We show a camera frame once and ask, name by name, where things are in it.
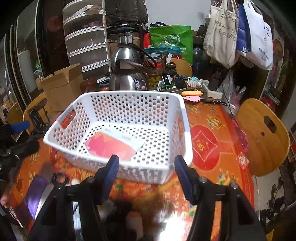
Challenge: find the white blue shopping bag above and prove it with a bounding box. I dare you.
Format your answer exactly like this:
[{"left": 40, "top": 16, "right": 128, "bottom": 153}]
[{"left": 236, "top": 1, "right": 273, "bottom": 70}]

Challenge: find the wooden chair right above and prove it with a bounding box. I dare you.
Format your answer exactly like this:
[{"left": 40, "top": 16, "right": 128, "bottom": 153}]
[{"left": 235, "top": 98, "right": 290, "bottom": 177}]

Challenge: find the pink white tissue pack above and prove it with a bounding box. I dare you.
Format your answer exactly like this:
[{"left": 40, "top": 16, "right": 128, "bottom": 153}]
[{"left": 85, "top": 128, "right": 144, "bottom": 161}]

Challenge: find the wooden chair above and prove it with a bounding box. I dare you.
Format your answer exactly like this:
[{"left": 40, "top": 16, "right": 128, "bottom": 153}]
[
  {"left": 235, "top": 98, "right": 290, "bottom": 177},
  {"left": 23, "top": 92, "right": 54, "bottom": 135}
]

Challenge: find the wooden chair left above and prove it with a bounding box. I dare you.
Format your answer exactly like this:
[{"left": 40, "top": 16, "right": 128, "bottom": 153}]
[{"left": 23, "top": 92, "right": 54, "bottom": 135}]

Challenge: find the white perforated plastic basket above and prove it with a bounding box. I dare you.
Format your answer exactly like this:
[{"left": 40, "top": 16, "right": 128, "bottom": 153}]
[{"left": 44, "top": 91, "right": 193, "bottom": 184}]

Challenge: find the purple tissue pack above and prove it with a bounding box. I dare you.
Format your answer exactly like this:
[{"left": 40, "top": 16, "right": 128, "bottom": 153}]
[{"left": 15, "top": 175, "right": 54, "bottom": 225}]

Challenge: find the stainless steel kettle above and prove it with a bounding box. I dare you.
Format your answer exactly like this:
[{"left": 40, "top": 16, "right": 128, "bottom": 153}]
[{"left": 109, "top": 35, "right": 157, "bottom": 91}]

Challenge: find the red floral tablecloth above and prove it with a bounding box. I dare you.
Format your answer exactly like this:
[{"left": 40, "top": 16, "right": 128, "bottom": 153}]
[{"left": 10, "top": 102, "right": 254, "bottom": 240}]

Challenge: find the brown cardboard box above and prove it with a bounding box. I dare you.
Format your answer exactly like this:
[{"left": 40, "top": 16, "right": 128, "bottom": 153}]
[{"left": 40, "top": 63, "right": 83, "bottom": 112}]

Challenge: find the beige canvas tote bag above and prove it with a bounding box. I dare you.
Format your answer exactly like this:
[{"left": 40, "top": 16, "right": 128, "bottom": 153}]
[{"left": 203, "top": 1, "right": 238, "bottom": 69}]

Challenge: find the person's left hand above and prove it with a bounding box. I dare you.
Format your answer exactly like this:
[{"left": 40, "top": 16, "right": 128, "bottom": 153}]
[{"left": 1, "top": 185, "right": 11, "bottom": 209}]

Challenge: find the black phone stand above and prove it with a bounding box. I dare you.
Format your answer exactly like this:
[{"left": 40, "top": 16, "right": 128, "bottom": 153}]
[{"left": 28, "top": 98, "right": 50, "bottom": 136}]

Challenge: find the clear plastic drawer tower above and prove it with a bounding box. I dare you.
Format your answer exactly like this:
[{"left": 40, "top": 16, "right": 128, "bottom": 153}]
[{"left": 62, "top": 0, "right": 111, "bottom": 83}]

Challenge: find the green shopping bag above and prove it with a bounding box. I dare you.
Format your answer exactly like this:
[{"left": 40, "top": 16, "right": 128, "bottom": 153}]
[{"left": 149, "top": 25, "right": 193, "bottom": 65}]

